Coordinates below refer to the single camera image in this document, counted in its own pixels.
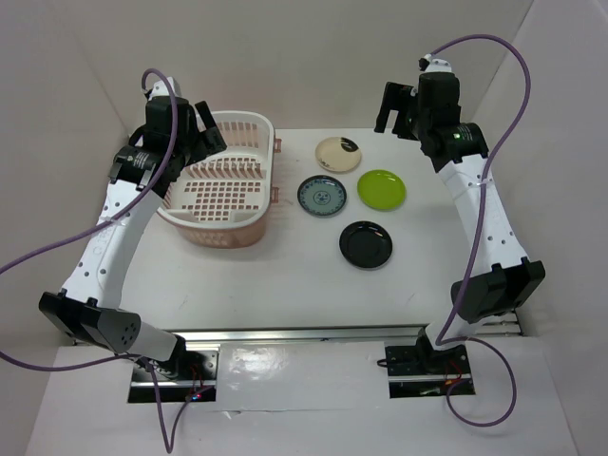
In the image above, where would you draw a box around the lime green plate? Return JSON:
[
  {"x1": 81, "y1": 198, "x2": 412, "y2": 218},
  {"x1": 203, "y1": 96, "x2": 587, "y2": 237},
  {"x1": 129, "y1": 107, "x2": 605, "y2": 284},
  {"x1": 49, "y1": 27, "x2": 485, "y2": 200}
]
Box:
[{"x1": 357, "y1": 169, "x2": 407, "y2": 211}]

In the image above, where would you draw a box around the cream plate with black patch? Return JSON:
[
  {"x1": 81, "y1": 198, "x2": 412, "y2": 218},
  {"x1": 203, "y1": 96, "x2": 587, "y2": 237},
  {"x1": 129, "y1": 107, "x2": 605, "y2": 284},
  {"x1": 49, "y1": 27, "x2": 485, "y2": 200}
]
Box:
[{"x1": 314, "y1": 137, "x2": 362, "y2": 173}]

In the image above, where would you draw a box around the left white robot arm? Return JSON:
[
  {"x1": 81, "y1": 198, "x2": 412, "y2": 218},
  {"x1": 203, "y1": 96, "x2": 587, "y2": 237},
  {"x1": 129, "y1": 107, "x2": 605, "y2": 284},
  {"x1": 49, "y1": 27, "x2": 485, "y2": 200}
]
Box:
[{"x1": 39, "y1": 95, "x2": 226, "y2": 379}]

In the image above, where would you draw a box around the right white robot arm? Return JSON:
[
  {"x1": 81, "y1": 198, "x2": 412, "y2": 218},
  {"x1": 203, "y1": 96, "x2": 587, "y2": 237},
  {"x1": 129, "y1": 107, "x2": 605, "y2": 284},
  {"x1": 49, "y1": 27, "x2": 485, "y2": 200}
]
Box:
[{"x1": 374, "y1": 71, "x2": 545, "y2": 373}]

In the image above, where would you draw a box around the white pink dish rack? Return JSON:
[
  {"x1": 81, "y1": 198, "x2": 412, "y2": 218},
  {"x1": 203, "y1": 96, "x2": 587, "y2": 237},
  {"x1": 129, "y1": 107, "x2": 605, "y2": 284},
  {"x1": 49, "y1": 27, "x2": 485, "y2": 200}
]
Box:
[{"x1": 157, "y1": 110, "x2": 281, "y2": 249}]

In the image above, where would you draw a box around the blue patterned plate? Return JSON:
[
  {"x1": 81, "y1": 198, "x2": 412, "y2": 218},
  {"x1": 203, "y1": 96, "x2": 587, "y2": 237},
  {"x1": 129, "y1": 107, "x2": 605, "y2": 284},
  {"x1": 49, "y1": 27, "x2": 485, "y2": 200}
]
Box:
[{"x1": 296, "y1": 175, "x2": 348, "y2": 218}]

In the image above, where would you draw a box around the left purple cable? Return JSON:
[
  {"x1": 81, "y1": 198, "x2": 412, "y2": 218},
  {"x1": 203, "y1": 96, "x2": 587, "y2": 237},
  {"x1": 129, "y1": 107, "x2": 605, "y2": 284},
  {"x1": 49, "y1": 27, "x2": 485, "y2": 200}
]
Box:
[{"x1": 0, "y1": 68, "x2": 219, "y2": 453}]

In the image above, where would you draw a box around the purple cable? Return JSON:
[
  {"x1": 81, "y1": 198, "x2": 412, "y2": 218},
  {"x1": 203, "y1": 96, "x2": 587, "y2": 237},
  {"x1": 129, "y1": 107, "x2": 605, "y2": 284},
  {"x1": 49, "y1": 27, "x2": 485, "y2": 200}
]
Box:
[
  {"x1": 429, "y1": 34, "x2": 531, "y2": 428},
  {"x1": 0, "y1": 68, "x2": 219, "y2": 453}
]

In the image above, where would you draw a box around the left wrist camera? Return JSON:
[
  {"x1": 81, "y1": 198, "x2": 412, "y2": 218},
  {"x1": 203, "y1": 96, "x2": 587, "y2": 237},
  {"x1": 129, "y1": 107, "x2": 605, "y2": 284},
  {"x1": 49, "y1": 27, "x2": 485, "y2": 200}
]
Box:
[{"x1": 144, "y1": 77, "x2": 181, "y2": 100}]

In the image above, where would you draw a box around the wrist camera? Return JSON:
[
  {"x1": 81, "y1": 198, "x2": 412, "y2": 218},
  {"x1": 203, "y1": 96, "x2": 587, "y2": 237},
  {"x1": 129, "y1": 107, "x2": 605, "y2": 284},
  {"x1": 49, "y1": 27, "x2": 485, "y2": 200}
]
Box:
[
  {"x1": 144, "y1": 77, "x2": 181, "y2": 100},
  {"x1": 419, "y1": 54, "x2": 452, "y2": 73}
]

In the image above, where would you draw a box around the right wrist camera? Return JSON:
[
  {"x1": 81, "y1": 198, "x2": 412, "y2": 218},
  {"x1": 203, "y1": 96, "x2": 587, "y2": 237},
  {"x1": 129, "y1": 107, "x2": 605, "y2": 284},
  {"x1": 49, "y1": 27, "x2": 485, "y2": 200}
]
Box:
[{"x1": 419, "y1": 54, "x2": 452, "y2": 73}]

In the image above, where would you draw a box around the aluminium rail frame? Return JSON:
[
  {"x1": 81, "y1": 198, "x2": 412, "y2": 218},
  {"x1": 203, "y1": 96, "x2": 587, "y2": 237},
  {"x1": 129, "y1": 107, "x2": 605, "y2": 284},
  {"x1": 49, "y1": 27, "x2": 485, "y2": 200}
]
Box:
[{"x1": 70, "y1": 308, "x2": 523, "y2": 347}]

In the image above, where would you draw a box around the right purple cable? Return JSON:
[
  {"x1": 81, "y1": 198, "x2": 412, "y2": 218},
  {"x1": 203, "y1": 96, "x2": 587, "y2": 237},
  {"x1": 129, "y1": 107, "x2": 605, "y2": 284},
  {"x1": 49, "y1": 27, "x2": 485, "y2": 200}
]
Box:
[{"x1": 429, "y1": 34, "x2": 531, "y2": 428}]

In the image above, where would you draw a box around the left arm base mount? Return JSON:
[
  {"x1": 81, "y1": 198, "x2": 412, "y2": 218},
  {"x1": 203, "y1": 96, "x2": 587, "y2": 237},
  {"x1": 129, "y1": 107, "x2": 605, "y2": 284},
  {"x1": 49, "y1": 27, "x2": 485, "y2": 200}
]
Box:
[{"x1": 127, "y1": 345, "x2": 219, "y2": 404}]

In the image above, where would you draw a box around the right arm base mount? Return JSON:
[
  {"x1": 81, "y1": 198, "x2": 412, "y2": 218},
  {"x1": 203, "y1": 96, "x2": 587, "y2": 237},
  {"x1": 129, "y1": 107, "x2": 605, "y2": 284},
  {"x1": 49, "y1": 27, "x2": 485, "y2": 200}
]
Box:
[{"x1": 376, "y1": 345, "x2": 476, "y2": 399}]

